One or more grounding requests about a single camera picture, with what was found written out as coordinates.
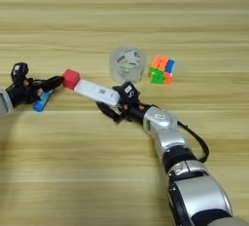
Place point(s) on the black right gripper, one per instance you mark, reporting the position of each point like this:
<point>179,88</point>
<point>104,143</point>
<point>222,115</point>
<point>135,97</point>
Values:
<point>134,111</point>

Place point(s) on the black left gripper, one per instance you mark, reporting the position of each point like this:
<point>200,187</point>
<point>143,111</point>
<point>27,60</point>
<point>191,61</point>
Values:
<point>24,92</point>

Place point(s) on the red cube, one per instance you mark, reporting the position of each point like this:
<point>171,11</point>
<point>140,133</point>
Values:
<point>70,79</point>

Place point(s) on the white rectangular box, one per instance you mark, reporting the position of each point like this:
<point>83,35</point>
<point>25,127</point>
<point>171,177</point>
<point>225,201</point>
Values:
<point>95,92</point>

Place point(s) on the colourful puzzle cube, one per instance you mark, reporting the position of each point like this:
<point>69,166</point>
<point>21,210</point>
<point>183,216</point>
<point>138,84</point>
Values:
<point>161,70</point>

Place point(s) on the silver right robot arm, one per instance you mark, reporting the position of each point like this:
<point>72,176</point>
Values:
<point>194,187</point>

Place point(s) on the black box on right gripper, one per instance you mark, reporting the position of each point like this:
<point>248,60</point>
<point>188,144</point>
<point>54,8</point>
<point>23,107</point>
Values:
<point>130,91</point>

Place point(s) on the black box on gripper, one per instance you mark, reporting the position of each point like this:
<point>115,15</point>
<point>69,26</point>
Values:
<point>130,91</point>
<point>19,71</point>

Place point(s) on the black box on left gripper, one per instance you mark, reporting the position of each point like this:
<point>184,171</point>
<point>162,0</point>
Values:
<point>19,71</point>

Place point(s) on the clear tape roll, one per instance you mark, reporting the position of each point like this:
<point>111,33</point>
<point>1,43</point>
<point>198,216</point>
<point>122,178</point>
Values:
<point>127,64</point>

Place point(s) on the grey robot torso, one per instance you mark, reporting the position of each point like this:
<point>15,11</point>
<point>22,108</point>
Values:
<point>230,222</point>

